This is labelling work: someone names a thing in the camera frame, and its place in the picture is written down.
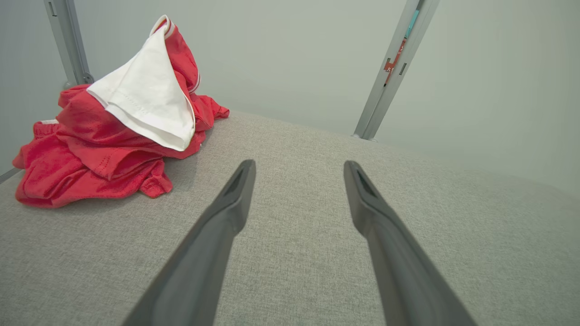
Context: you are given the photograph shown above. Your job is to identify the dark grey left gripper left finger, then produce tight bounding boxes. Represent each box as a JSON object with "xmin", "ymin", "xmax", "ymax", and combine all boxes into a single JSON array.
[{"xmin": 122, "ymin": 159, "xmax": 256, "ymax": 326}]

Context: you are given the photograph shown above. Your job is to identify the slim grey metal post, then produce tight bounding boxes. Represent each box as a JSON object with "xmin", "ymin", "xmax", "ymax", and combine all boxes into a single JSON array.
[{"xmin": 44, "ymin": 0, "xmax": 94, "ymax": 89}]

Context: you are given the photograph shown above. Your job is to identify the grey double partition post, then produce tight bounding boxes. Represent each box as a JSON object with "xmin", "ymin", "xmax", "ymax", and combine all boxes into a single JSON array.
[{"xmin": 353, "ymin": 0, "xmax": 441, "ymax": 141}]

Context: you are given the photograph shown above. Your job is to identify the red shorts with white trim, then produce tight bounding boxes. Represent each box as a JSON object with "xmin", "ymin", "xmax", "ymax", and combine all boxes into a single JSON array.
[{"xmin": 13, "ymin": 119, "xmax": 174, "ymax": 209}]

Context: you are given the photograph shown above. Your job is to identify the red sticker label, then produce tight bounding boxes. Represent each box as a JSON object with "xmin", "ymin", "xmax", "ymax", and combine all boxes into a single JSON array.
[{"xmin": 384, "ymin": 38, "xmax": 408, "ymax": 86}]

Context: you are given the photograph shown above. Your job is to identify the teal sticker label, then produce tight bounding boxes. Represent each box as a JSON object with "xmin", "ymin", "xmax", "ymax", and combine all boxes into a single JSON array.
[{"xmin": 405, "ymin": 10, "xmax": 420, "ymax": 39}]

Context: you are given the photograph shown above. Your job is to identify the red white basketball jersey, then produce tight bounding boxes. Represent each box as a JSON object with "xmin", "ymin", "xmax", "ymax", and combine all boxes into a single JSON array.
[{"xmin": 57, "ymin": 14, "xmax": 230, "ymax": 160}]

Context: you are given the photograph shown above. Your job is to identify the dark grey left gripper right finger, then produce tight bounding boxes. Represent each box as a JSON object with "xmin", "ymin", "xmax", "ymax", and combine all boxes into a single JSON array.
[{"xmin": 343, "ymin": 161, "xmax": 476, "ymax": 326}]

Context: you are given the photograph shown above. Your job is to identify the grey fabric sofa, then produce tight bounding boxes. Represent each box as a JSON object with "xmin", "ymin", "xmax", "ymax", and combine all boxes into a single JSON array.
[{"xmin": 0, "ymin": 111, "xmax": 580, "ymax": 326}]

